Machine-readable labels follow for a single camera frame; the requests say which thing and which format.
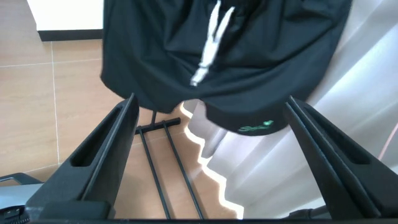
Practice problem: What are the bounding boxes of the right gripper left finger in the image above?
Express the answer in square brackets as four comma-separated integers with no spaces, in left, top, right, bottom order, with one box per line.
[26,93,140,220]

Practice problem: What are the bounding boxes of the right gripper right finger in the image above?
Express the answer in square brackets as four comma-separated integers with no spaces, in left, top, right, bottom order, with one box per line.
[282,95,398,218]

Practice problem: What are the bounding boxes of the black shorts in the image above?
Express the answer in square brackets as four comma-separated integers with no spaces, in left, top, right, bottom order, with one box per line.
[100,0,354,137]

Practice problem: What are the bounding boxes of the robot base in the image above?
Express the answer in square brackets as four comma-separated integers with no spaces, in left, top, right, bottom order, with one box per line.
[0,172,44,224]

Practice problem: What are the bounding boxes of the black clothes rack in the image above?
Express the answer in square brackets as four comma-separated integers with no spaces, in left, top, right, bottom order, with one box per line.
[134,110,206,220]

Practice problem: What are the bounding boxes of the beige curtain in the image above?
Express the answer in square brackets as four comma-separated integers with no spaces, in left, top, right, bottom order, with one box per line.
[182,0,398,220]

